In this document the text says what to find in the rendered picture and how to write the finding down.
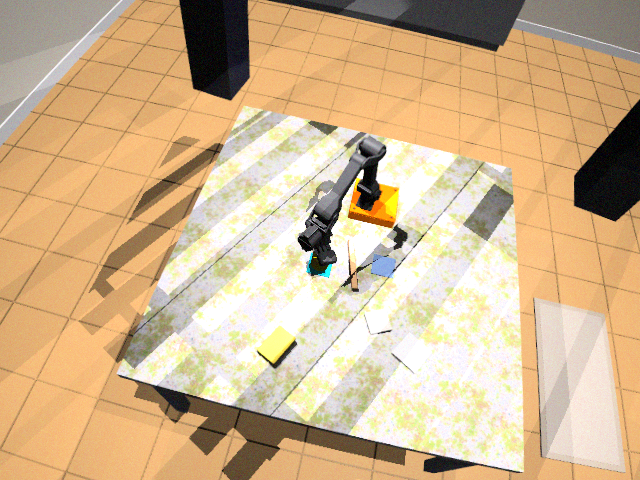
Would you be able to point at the tan flat bar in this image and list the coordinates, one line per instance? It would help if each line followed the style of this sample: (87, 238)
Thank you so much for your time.
(352, 265)

